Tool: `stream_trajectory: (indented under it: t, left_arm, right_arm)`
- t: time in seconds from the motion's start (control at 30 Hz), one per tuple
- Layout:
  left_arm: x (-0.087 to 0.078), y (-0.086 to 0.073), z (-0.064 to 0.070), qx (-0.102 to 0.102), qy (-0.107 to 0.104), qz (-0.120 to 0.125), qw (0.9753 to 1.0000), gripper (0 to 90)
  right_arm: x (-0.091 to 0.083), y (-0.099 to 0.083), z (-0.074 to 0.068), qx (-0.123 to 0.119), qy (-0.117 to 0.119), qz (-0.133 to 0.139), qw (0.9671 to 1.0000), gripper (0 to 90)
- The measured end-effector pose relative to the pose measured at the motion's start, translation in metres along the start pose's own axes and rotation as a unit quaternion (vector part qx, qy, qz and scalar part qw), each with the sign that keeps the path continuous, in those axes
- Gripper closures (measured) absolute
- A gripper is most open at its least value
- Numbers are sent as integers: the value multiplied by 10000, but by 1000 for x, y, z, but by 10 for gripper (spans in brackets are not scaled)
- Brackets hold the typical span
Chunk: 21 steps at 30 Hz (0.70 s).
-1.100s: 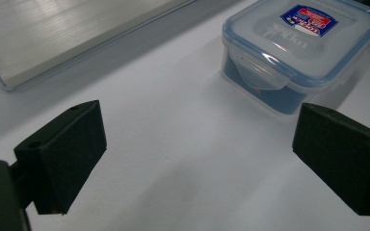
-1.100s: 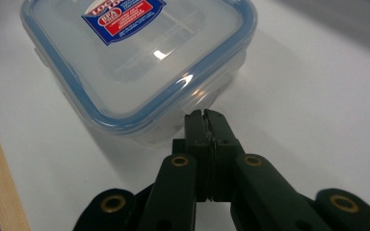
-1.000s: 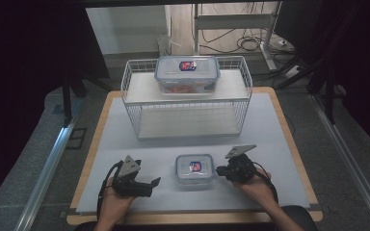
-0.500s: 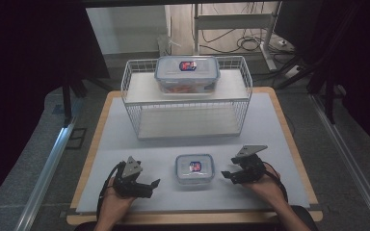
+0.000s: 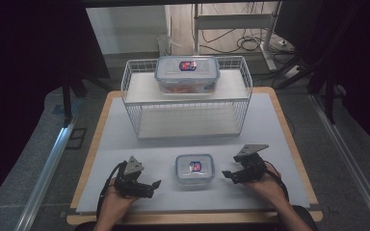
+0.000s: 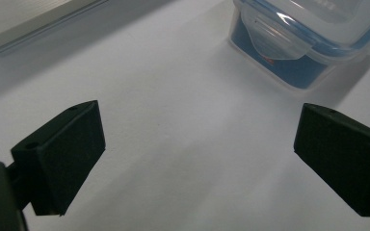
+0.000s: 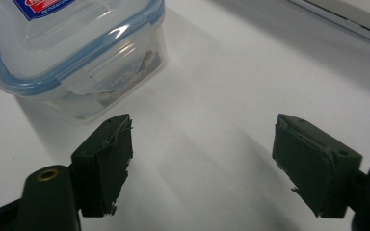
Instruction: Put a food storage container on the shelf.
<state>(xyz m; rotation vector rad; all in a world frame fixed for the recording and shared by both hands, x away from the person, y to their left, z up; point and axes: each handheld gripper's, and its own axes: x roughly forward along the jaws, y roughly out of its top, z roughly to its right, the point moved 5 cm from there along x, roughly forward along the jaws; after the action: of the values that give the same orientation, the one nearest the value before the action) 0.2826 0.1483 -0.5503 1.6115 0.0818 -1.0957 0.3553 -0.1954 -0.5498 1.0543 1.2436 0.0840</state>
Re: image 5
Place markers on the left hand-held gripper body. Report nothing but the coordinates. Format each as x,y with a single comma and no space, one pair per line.
130,179

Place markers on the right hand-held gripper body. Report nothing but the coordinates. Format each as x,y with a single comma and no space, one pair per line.
250,165

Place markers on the small clear food container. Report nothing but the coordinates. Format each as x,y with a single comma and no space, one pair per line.
195,168

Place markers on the large clear food container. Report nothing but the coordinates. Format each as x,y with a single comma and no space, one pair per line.
187,73

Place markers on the person's left hand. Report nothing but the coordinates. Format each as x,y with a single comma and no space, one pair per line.
117,203

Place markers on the person's right hand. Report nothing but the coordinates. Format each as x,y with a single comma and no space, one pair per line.
266,189

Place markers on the pale blue table mat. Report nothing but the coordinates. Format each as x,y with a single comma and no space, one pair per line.
186,199

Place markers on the black floor plate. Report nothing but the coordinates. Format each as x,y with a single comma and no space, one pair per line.
76,138

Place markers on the white power strip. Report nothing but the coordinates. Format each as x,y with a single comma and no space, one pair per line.
291,72

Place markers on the black metal stand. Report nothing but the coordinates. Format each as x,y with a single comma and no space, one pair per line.
66,96
329,96

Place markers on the clear plastic bag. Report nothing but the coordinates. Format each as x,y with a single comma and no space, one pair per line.
165,45

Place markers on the white metal stand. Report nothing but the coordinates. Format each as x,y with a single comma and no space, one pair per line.
234,21

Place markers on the aluminium rail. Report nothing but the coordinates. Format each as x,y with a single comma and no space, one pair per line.
45,179
350,160

